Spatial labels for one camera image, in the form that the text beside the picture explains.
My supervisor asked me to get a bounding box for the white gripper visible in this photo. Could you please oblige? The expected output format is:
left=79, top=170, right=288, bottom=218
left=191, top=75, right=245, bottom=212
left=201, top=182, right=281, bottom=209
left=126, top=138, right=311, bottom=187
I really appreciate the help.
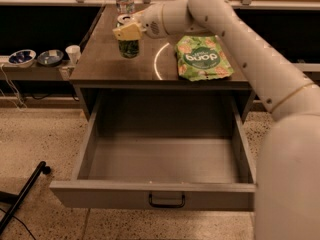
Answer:
left=113, top=4, right=164, bottom=41

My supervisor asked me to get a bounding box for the green soda can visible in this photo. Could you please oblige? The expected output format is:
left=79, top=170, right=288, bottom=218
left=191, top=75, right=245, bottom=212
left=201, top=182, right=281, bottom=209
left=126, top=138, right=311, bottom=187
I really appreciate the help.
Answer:
left=116, top=14, right=139, bottom=59

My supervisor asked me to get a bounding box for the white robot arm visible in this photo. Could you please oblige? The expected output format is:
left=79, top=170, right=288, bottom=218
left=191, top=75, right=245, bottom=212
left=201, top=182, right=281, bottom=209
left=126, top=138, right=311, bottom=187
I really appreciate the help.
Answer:
left=113, top=0, right=320, bottom=240

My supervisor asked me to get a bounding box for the grey cabinet with dark top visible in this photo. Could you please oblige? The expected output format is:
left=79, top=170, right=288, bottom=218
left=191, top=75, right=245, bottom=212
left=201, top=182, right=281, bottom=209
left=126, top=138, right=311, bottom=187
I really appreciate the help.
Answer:
left=70, top=5, right=255, bottom=117

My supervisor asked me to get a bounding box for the open grey top drawer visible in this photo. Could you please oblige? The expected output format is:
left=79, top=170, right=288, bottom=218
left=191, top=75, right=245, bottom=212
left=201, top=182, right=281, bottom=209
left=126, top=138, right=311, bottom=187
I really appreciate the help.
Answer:
left=50, top=95, right=255, bottom=211

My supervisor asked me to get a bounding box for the clear plastic water bottle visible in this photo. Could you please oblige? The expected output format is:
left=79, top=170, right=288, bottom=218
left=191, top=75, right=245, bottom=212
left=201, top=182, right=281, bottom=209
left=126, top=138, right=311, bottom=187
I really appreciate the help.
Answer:
left=116, top=0, right=135, bottom=14

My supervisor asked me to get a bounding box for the white paper cup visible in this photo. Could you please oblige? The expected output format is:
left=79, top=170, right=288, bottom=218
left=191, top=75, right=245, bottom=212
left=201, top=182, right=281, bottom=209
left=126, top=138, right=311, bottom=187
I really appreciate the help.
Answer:
left=65, top=45, right=81, bottom=65

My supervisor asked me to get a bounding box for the green snack chip bag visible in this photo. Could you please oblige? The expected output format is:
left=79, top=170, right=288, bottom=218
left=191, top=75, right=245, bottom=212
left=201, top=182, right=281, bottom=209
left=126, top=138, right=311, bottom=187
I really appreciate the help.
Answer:
left=175, top=36, right=234, bottom=82

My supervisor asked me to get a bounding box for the grey blue shallow bowl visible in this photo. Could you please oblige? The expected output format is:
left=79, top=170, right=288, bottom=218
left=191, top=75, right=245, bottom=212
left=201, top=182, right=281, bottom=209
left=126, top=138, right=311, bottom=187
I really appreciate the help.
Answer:
left=37, top=49, right=64, bottom=67

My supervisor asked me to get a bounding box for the low side shelf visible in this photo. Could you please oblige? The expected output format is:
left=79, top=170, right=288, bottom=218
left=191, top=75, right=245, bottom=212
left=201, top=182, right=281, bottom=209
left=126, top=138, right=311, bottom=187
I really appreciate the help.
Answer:
left=0, top=60, right=74, bottom=81

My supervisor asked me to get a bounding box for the blue patterned bowl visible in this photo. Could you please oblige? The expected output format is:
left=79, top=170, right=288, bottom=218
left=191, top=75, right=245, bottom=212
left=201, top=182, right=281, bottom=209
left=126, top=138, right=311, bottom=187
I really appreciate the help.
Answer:
left=8, top=49, right=36, bottom=68

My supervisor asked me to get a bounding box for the black metal stand leg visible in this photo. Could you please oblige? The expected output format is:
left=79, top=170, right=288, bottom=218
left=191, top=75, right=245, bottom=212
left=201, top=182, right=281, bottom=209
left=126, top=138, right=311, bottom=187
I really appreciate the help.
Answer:
left=0, top=161, right=51, bottom=234

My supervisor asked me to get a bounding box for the white cable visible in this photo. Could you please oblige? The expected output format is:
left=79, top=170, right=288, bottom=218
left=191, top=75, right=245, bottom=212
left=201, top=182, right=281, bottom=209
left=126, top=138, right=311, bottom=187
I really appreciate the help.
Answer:
left=0, top=63, right=28, bottom=109

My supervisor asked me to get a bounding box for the black drawer handle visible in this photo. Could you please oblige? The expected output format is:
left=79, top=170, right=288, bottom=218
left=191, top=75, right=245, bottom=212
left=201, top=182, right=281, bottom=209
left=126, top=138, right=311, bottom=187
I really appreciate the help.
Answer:
left=148, top=192, right=186, bottom=209

